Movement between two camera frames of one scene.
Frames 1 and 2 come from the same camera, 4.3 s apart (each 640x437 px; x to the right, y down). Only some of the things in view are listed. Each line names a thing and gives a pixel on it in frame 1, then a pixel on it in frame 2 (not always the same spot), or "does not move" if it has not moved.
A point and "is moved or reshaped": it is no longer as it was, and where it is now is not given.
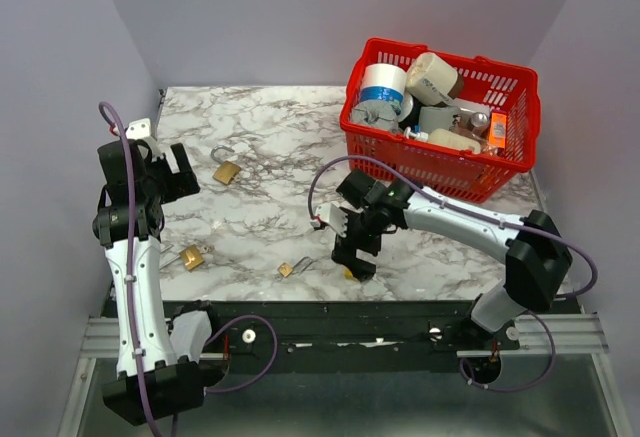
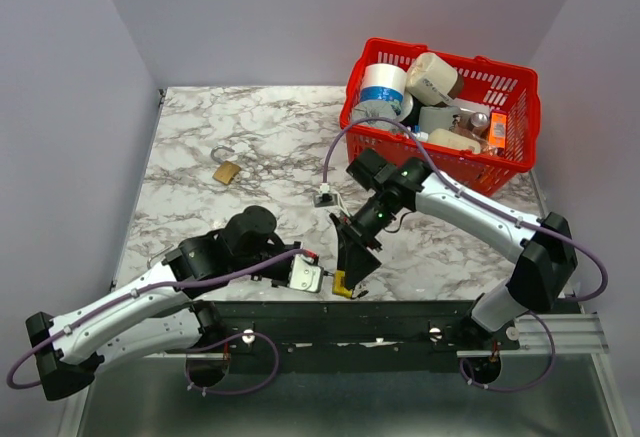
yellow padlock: x=348 y=274 is moved or reshaped
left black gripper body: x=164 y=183 -> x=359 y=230
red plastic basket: x=459 y=173 does not move
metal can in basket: x=479 y=119 does not move
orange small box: x=497 y=134 does not move
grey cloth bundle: x=376 y=111 does not move
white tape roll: x=387 y=82 does not move
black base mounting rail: x=344 y=337 does not move
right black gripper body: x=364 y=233 -> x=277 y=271
